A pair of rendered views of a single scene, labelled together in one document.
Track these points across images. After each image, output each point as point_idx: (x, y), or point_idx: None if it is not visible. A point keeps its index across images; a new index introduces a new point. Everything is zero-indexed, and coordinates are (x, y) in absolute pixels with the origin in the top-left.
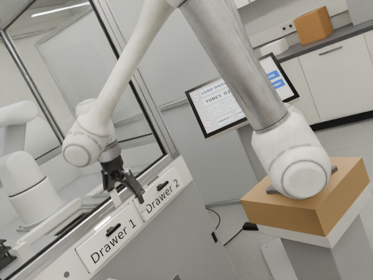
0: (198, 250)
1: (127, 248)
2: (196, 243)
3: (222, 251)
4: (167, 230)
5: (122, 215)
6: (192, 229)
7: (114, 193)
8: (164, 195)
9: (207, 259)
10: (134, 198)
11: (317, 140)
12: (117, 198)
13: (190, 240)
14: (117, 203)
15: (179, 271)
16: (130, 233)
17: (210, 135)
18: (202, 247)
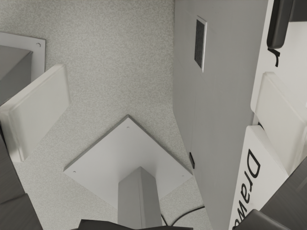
0: (196, 127)
1: (263, 23)
2: (200, 136)
3: (185, 143)
4: (225, 133)
5: (296, 95)
6: (206, 159)
7: (287, 143)
8: (240, 217)
9: (190, 122)
10: (13, 104)
11: None
12: (269, 125)
13: (204, 136)
14: (266, 97)
15: (202, 75)
16: (261, 61)
17: None
18: (195, 136)
